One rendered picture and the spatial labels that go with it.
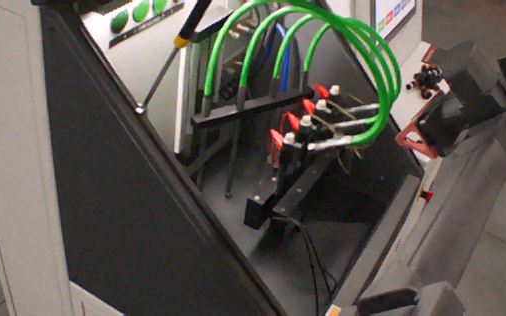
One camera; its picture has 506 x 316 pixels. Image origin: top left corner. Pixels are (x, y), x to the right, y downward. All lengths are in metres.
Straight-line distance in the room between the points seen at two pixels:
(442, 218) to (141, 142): 0.52
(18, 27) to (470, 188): 0.74
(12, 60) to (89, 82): 0.19
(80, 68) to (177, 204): 0.26
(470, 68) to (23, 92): 0.74
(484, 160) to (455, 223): 0.13
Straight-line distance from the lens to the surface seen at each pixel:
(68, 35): 0.93
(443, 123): 0.85
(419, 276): 0.48
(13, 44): 1.05
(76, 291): 1.37
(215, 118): 1.30
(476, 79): 0.76
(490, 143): 0.69
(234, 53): 1.50
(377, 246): 1.30
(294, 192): 1.33
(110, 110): 0.93
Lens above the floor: 1.84
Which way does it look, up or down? 38 degrees down
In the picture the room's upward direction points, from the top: 9 degrees clockwise
